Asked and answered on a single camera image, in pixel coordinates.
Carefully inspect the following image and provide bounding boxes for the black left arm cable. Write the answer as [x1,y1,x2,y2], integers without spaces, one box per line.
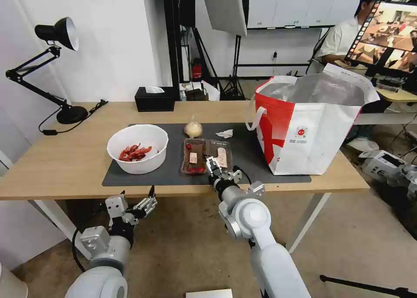
[71,228,86,273]

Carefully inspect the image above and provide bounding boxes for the pale round bin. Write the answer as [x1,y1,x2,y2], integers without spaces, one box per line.
[0,262,29,298]

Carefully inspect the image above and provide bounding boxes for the red crayfish shells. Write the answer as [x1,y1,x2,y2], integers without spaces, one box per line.
[118,143,154,162]

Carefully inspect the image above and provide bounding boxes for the long printed paper slip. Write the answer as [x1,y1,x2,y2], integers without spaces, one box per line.
[216,147,229,167]

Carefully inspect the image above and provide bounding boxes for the white robot front shell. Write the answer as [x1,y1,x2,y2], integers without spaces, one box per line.
[185,288,234,298]

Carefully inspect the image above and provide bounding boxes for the red fire extinguisher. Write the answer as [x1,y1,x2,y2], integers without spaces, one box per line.
[191,58,203,82]

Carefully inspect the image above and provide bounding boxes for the white box with black print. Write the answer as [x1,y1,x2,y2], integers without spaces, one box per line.
[361,149,408,181]

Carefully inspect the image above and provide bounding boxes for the red and white takeout bag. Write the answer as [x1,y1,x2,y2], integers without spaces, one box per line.
[245,63,381,176]

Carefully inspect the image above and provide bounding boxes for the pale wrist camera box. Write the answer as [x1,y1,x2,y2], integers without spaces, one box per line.
[105,195,130,220]

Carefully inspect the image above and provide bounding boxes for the white table leg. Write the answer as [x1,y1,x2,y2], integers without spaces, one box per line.
[288,192,332,254]
[32,199,84,248]

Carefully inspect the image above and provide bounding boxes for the computer monitor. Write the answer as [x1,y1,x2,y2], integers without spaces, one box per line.
[344,0,417,74]

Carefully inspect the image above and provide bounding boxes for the white softbox light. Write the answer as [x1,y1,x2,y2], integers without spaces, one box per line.
[200,0,248,37]

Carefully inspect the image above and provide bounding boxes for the light wooden desk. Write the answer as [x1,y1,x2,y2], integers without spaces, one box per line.
[374,86,417,104]

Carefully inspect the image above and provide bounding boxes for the black desk lamp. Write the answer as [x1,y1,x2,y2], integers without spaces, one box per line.
[5,16,89,125]

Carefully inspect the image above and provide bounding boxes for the white bowl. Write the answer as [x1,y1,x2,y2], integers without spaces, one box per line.
[106,124,169,175]

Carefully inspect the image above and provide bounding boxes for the black light stand tripod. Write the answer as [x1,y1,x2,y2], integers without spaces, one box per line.
[220,34,249,100]

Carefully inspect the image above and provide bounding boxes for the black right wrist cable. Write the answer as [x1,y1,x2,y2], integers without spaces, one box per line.
[232,167,253,189]

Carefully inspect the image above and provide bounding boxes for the black lamp power cable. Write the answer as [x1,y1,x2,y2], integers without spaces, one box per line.
[38,99,109,136]

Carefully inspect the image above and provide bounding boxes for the round bun in plastic wrap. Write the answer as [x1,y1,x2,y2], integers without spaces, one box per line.
[184,113,204,138]

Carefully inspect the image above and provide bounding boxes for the black stand leg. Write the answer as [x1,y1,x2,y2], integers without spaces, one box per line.
[319,274,417,298]

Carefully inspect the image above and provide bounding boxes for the black tissue box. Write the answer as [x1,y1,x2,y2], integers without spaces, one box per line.
[134,86,176,113]

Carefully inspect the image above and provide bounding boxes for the clear plastic food tray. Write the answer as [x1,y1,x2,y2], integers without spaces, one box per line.
[180,138,234,175]

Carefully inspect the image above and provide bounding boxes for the person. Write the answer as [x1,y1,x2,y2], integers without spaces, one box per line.
[315,0,397,67]

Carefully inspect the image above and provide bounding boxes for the dark grey table mat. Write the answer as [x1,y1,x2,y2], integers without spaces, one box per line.
[102,123,312,187]

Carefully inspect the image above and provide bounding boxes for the whiteboard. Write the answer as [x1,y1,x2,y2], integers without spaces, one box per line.
[246,0,369,30]

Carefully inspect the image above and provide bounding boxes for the black metal frame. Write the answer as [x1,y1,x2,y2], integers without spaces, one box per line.
[162,0,197,100]

